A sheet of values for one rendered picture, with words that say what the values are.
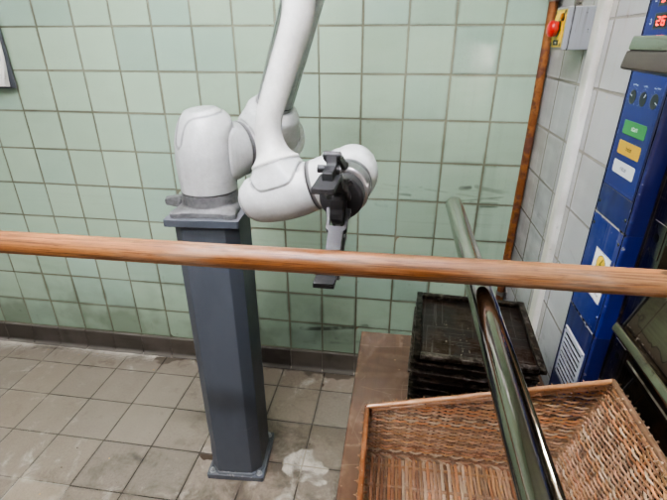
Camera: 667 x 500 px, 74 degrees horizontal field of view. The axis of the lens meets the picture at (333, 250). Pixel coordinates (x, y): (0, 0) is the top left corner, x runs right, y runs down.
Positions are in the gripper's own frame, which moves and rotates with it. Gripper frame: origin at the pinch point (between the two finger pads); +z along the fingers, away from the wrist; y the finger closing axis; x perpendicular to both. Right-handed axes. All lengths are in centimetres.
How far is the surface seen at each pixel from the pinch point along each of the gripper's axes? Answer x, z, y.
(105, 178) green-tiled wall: 114, -113, 29
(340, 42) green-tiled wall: 14, -114, -24
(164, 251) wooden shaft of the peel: 18.3, 8.6, -0.7
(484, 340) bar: -18.6, 17.1, 2.1
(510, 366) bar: -20.0, 21.5, 1.5
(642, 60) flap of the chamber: -41.0, -17.1, -21.7
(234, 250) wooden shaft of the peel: 9.4, 8.1, -1.3
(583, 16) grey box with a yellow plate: -52, -79, -30
